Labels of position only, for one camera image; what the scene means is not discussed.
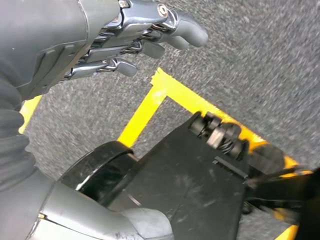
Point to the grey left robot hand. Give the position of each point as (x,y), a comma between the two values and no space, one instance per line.
(50,33)

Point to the yellow floor tape square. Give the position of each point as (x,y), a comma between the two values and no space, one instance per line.
(140,120)
(29,112)

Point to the black left robot leg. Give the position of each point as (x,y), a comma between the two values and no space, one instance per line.
(187,185)

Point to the black robot leg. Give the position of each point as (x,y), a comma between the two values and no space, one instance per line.
(187,185)
(311,212)

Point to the black right robot leg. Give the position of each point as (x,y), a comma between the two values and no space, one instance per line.
(311,212)

